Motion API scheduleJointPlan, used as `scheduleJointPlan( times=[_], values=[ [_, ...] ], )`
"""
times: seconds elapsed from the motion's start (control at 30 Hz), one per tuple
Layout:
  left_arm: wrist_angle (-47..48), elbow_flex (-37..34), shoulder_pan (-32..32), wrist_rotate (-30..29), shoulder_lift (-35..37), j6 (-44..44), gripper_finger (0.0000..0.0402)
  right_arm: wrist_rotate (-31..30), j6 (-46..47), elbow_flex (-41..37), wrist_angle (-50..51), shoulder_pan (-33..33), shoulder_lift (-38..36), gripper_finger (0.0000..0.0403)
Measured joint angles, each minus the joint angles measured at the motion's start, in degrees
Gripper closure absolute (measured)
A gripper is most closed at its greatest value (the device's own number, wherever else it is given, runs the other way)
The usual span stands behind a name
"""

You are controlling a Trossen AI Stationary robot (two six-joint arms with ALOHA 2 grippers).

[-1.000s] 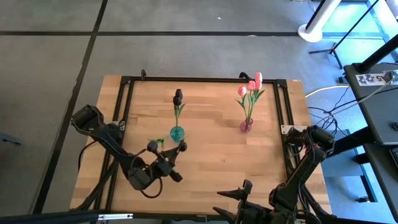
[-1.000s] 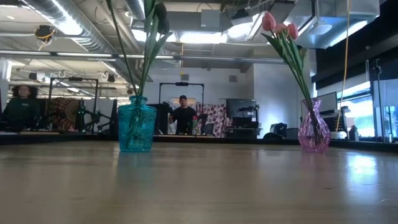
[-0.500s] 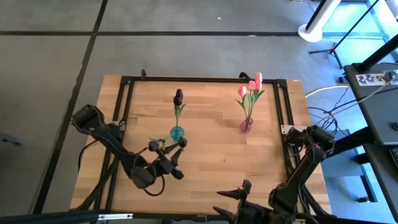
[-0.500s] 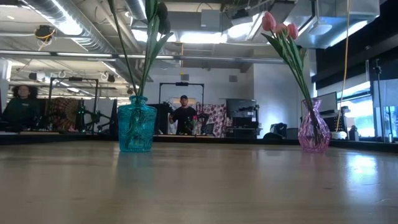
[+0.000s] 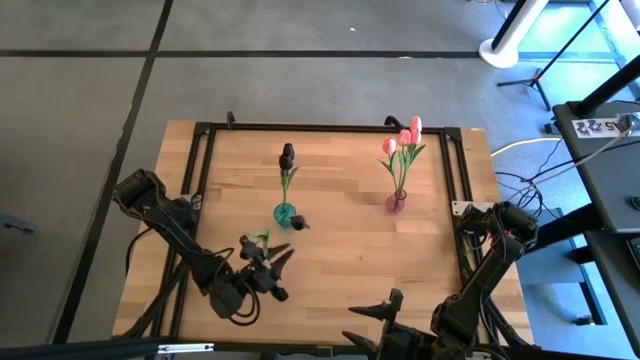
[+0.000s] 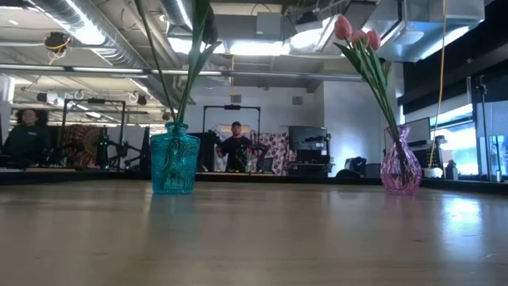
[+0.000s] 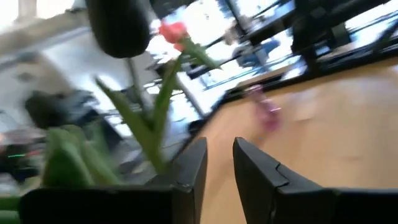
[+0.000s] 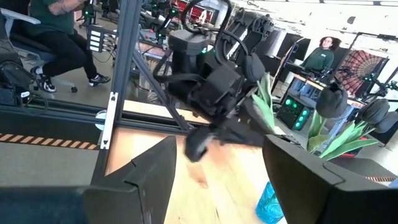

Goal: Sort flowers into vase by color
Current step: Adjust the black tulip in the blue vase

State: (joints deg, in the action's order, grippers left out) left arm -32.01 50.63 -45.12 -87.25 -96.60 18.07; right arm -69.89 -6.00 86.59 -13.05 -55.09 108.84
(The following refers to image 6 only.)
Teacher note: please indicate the pink glass vase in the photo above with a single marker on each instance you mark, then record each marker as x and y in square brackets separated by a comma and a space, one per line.
[401, 175]

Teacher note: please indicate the black background robot arm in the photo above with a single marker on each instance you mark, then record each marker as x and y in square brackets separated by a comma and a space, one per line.
[119, 150]

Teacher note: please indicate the background vase with flowers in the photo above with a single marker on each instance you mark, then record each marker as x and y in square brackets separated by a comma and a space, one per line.
[247, 153]

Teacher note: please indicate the blue glass vase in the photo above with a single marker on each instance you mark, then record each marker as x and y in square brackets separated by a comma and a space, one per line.
[174, 163]

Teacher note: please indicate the person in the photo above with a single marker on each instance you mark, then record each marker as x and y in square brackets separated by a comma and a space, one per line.
[28, 141]
[234, 149]

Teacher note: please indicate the pink floral cloth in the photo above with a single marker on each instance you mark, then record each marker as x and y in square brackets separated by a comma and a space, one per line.
[278, 155]

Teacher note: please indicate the black monitor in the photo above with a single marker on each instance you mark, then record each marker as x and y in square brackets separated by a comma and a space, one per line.
[305, 137]

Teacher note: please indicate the black office chair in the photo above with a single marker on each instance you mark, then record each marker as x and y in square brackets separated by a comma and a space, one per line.
[355, 165]

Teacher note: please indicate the grey bin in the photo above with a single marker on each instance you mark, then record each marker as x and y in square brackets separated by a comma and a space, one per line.
[374, 171]

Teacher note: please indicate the silver ceiling pipe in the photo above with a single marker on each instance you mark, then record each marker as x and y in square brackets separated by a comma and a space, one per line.
[119, 70]

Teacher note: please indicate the white board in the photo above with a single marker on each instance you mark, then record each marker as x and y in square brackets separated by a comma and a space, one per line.
[418, 131]

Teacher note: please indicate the red mandala tapestry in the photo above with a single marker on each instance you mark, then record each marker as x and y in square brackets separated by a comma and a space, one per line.
[81, 141]

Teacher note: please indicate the white cup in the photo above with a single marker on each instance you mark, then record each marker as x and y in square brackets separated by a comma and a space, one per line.
[432, 172]

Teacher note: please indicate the white ceiling disc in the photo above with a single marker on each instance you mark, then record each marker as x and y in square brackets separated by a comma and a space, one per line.
[409, 37]

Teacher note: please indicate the dark bottle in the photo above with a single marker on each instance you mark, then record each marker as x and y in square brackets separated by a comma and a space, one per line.
[451, 168]

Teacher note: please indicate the black tripod stand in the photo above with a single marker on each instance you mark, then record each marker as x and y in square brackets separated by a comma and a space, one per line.
[483, 119]

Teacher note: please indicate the black background rig frame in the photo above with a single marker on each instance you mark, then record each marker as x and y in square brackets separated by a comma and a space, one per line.
[232, 107]
[95, 101]

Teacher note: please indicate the silver ceiling duct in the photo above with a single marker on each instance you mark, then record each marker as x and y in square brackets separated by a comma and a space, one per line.
[115, 47]

